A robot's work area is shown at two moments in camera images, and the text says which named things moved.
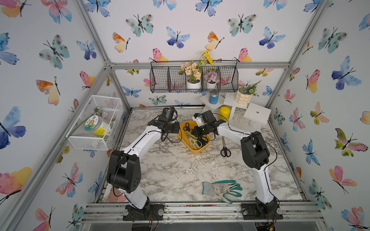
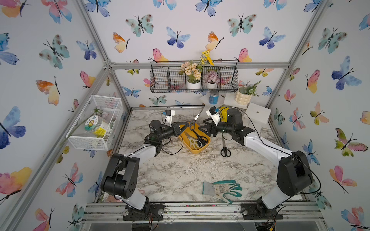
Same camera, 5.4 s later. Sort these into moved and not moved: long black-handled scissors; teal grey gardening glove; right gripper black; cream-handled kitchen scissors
Moved: right gripper black
Not moved: long black-handled scissors; cream-handled kitchen scissors; teal grey gardening glove
